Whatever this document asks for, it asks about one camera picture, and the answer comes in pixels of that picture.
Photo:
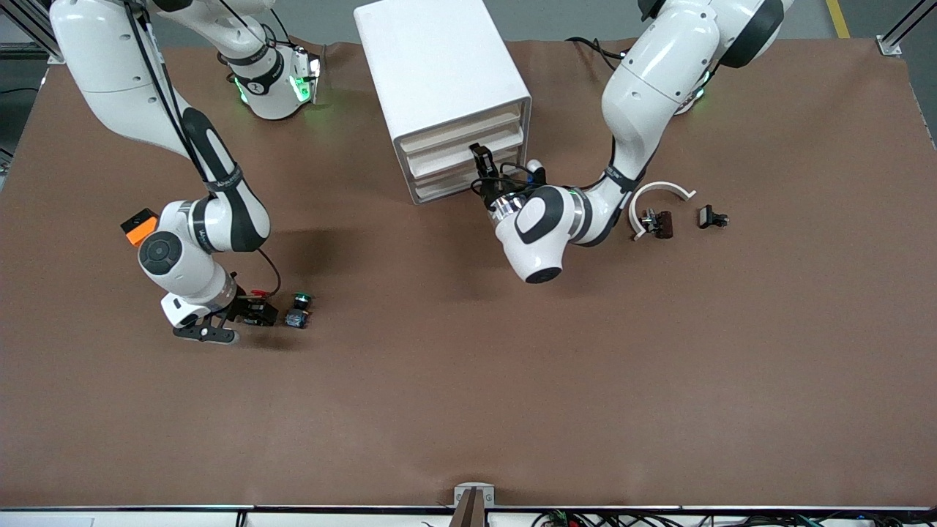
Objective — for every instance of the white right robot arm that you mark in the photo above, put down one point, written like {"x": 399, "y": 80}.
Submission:
{"x": 110, "y": 73}

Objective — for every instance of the small black clip component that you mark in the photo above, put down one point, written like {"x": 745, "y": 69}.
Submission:
{"x": 706, "y": 217}

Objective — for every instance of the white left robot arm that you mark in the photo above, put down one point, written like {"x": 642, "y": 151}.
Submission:
{"x": 659, "y": 66}

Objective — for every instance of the green push button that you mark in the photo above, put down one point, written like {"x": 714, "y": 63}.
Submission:
{"x": 296, "y": 318}

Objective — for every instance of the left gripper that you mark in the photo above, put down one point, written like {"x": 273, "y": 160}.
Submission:
{"x": 491, "y": 189}

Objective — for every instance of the aluminium frame profile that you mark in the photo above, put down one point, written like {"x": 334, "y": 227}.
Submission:
{"x": 51, "y": 48}
{"x": 889, "y": 45}

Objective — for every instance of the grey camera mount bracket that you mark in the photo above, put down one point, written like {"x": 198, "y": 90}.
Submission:
{"x": 463, "y": 494}

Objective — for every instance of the white table edge rail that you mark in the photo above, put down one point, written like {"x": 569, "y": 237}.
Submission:
{"x": 146, "y": 518}

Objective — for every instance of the brown table mat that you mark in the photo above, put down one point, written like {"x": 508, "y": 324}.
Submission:
{"x": 468, "y": 366}

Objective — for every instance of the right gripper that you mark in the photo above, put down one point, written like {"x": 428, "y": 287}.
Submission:
{"x": 245, "y": 309}

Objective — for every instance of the orange black square box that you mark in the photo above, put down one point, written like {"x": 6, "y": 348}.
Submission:
{"x": 135, "y": 233}

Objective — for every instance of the white curved plastic piece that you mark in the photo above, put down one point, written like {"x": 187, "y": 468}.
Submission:
{"x": 659, "y": 185}

